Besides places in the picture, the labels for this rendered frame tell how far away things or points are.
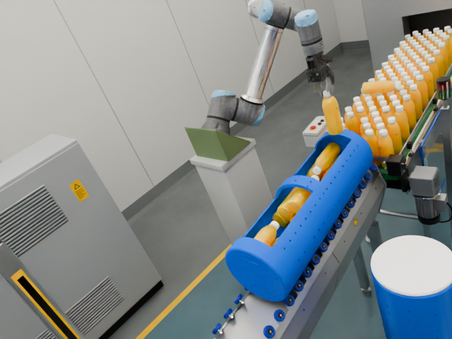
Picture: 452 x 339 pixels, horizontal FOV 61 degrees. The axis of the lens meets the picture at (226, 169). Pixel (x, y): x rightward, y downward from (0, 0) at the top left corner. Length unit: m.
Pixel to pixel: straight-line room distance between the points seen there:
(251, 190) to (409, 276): 1.32
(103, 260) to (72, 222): 0.39
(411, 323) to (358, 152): 0.78
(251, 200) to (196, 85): 2.51
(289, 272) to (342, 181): 0.52
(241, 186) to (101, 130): 2.11
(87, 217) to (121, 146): 1.58
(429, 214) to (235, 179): 1.11
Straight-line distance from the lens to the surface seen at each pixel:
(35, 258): 2.84
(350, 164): 1.85
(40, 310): 1.39
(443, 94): 2.25
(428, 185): 2.23
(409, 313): 1.54
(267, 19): 1.80
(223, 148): 2.29
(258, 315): 1.65
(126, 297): 3.25
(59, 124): 4.04
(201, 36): 4.89
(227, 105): 2.41
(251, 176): 2.52
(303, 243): 1.54
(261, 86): 2.42
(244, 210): 2.54
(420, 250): 1.59
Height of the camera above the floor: 2.18
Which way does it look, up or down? 28 degrees down
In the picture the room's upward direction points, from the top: 23 degrees counter-clockwise
